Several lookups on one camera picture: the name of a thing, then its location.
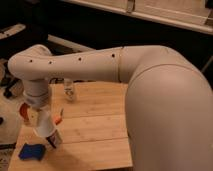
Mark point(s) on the metal floor rail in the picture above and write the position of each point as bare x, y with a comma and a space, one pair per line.
65, 46

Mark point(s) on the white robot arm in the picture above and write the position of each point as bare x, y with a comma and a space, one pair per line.
168, 102

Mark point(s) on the orange marker pen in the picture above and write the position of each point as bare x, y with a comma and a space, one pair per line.
58, 119

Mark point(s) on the black office chair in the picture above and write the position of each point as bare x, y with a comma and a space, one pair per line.
14, 12

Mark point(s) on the small clear bottle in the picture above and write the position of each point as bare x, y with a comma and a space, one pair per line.
69, 90

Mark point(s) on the blue cloth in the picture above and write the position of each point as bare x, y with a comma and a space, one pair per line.
32, 151

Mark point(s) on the white ceramic cup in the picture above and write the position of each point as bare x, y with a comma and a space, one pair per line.
46, 129

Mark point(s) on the orange bowl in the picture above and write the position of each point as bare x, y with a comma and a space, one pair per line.
23, 111

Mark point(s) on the wooden board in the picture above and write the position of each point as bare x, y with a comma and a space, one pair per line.
93, 132

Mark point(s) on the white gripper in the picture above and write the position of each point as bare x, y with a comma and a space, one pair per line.
36, 116

